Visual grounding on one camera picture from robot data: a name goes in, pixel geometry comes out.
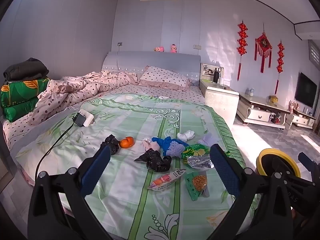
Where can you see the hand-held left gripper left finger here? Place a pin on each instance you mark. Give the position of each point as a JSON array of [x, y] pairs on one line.
[[96, 172]]

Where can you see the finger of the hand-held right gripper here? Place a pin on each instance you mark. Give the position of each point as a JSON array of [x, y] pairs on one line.
[[302, 190], [305, 158]]

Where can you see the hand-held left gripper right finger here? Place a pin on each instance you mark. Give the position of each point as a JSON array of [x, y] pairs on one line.
[[223, 170]]

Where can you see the silver foil bag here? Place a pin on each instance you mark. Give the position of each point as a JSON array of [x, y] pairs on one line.
[[200, 163]]

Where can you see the yellow bin with black liner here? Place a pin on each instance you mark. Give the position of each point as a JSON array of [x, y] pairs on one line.
[[278, 163]]

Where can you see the green noodle snack packet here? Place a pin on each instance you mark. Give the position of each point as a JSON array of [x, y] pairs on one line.
[[197, 183]]

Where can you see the small black plastic bag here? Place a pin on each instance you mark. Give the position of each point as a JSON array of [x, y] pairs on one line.
[[111, 143]]

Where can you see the green snack bag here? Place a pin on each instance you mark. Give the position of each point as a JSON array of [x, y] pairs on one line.
[[196, 151]]

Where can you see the orange peel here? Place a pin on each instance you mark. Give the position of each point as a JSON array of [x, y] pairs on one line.
[[127, 142]]

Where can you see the orange and white sausage wrapper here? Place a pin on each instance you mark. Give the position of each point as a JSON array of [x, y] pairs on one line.
[[166, 179]]

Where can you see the large black plastic bag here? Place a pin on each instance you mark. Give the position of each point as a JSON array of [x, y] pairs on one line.
[[155, 160]]

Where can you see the pink white sock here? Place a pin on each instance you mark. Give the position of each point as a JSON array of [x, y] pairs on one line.
[[150, 144]]

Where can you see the blue cloth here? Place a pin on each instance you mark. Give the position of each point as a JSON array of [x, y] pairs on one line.
[[165, 142]]

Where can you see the white television cabinet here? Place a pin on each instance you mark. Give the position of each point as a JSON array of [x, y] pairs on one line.
[[301, 120]]

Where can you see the small figurine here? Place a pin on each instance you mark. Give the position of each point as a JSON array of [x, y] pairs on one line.
[[293, 106]]

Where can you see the green floral blanket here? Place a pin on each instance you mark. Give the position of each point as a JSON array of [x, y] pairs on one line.
[[140, 205]]

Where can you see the black charger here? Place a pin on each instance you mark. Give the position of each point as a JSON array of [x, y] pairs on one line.
[[79, 120]]

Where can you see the white power strip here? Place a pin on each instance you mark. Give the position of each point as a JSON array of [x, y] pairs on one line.
[[87, 117]]

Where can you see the white coffee table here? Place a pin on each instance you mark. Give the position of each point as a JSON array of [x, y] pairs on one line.
[[260, 111]]

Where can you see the yellow toy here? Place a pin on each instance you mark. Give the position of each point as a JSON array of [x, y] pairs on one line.
[[274, 99]]

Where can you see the white bedside cabinet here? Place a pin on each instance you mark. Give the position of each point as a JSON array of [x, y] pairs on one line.
[[221, 102]]

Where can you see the clear plastic bottle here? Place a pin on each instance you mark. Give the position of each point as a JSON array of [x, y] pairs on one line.
[[252, 92]]

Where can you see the pink polka dot quilt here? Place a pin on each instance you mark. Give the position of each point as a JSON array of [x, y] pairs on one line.
[[72, 90]]

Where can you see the white paper roll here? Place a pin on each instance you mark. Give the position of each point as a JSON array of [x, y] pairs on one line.
[[221, 80]]

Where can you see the black thermos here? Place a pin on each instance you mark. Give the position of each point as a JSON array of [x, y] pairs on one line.
[[215, 76]]

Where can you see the polka dot bed sheet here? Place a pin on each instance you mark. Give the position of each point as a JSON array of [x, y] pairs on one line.
[[155, 91]]

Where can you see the green folded quilt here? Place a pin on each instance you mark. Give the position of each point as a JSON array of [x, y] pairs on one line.
[[22, 97]]

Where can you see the window with blind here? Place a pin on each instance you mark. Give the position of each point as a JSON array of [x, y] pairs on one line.
[[315, 53]]

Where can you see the polka dot pillow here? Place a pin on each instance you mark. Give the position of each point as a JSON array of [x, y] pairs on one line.
[[165, 77]]

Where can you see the red diamond knot ornament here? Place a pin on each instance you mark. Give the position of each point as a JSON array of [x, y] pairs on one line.
[[263, 43]]

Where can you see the grey bed headboard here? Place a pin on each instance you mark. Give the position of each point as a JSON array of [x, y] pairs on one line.
[[152, 60]]

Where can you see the dark folded clothes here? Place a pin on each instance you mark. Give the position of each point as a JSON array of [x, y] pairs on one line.
[[25, 68]]

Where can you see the pink plush toy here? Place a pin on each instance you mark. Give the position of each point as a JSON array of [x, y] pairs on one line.
[[173, 48], [159, 49]]

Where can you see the wall television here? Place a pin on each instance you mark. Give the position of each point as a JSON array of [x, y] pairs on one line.
[[305, 90]]

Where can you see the white wall switch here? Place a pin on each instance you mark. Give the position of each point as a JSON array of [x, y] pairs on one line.
[[197, 46]]

